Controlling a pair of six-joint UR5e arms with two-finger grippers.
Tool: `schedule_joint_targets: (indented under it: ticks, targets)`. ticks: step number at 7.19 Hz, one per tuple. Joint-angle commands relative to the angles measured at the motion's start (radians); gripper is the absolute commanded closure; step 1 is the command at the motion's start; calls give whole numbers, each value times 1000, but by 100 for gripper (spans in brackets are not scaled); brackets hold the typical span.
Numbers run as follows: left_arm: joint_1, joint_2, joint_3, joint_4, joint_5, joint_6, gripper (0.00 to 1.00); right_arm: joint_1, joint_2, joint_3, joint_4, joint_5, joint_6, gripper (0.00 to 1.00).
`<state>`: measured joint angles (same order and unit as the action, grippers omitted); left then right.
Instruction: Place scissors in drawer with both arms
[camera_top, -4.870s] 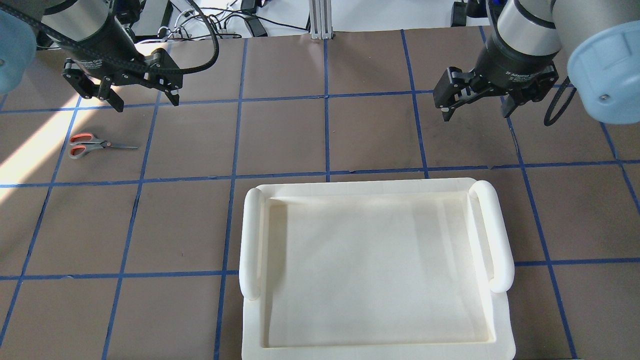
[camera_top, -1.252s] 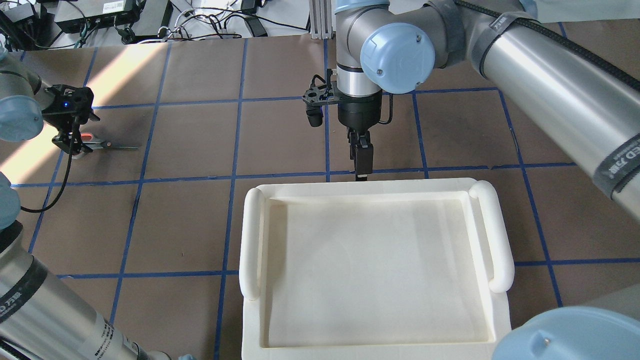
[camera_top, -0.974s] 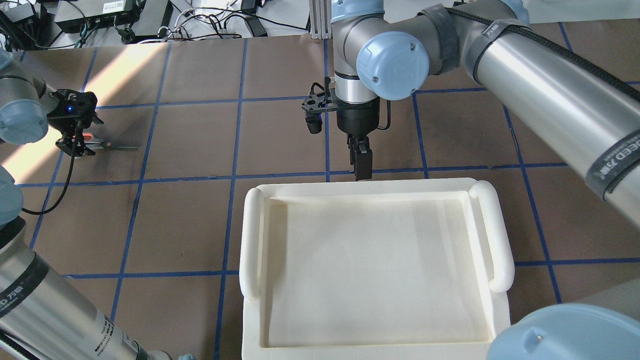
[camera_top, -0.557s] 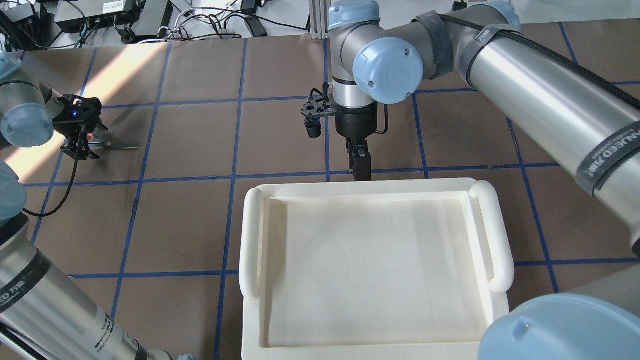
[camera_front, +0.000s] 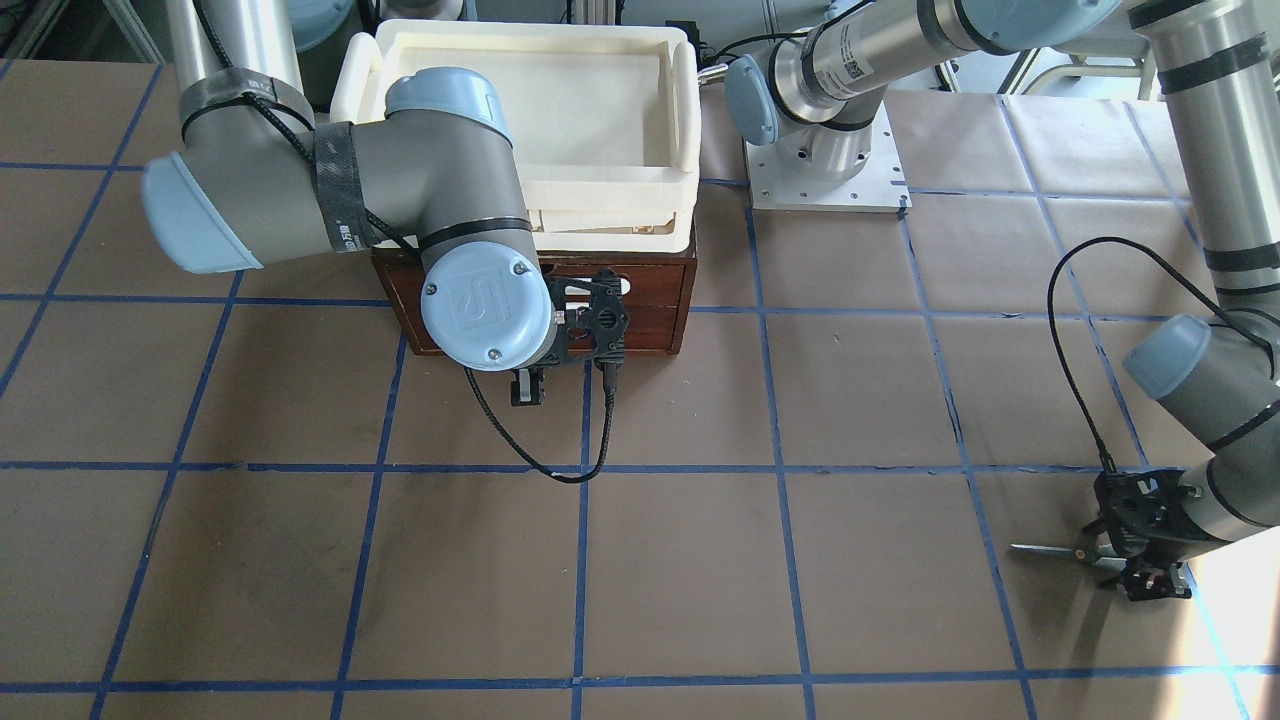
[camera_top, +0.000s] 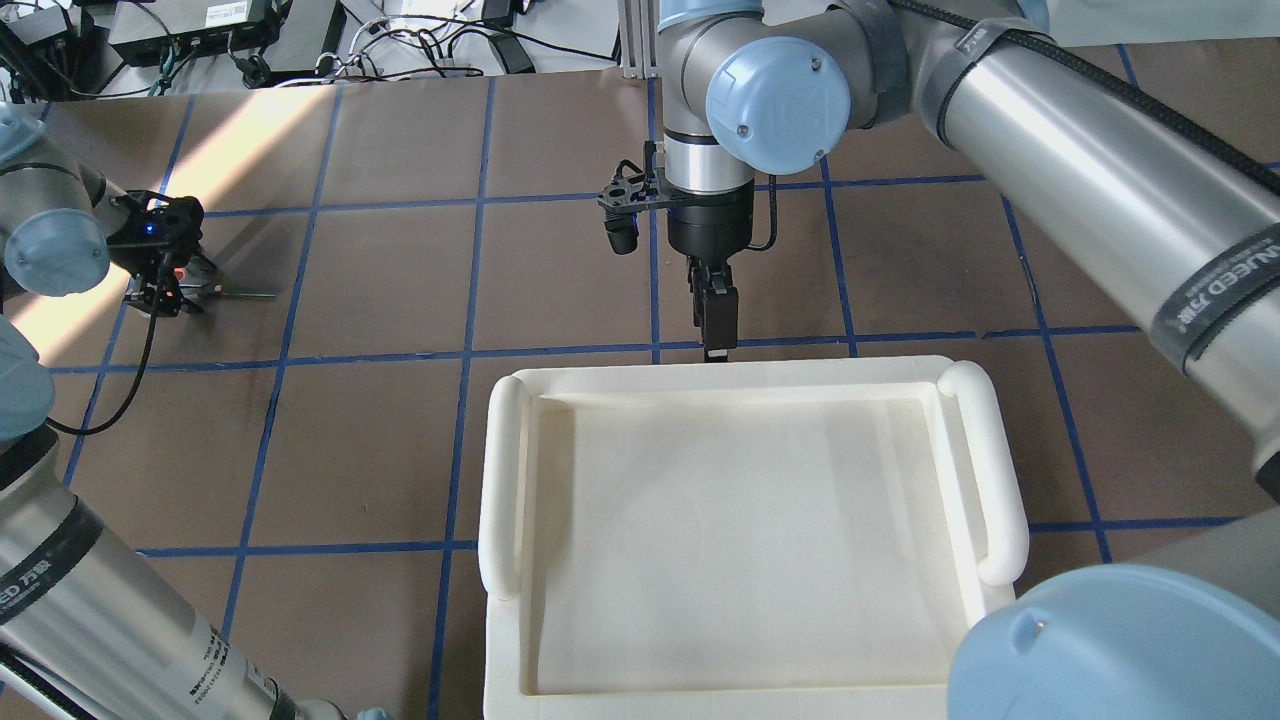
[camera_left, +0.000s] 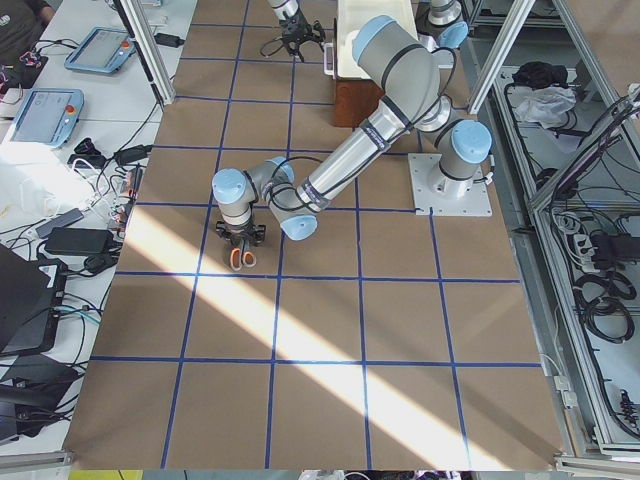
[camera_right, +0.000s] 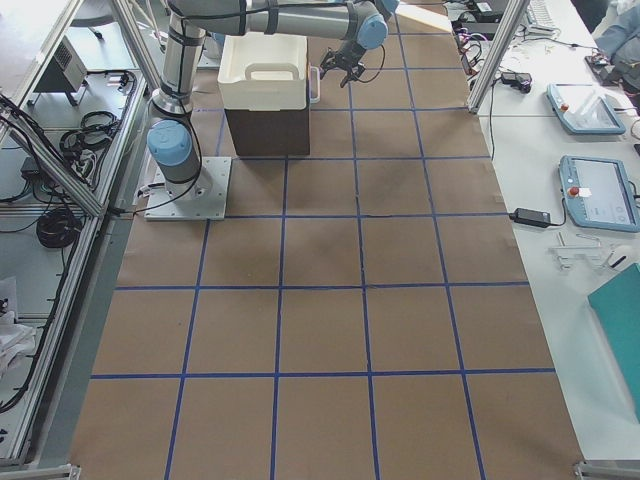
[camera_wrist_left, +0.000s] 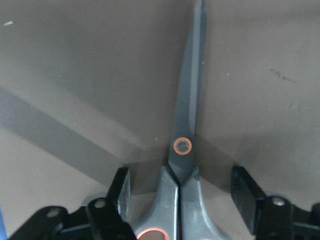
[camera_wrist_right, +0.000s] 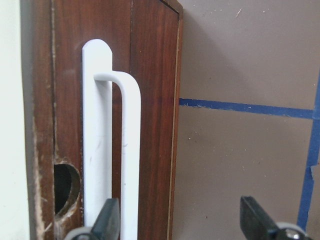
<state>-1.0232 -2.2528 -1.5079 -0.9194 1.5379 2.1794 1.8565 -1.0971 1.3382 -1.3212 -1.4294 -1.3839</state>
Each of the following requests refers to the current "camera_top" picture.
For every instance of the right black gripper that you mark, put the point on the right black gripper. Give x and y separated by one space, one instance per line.
711 226

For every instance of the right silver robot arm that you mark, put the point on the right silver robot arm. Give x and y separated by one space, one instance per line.
1176 226

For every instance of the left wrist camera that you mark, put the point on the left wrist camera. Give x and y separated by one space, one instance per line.
150 217

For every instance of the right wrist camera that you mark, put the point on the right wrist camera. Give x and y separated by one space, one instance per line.
632 190

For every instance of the black network switch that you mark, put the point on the black network switch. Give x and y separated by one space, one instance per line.
144 33

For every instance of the white plastic tray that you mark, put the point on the white plastic tray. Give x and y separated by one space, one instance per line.
796 540

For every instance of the grey orange scissors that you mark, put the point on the grey orange scissors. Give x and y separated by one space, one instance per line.
201 287

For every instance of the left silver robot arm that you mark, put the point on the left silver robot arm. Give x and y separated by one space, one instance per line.
90 630

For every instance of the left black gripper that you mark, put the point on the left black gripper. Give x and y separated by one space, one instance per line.
176 291

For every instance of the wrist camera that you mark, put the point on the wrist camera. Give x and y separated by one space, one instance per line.
632 190
150 217

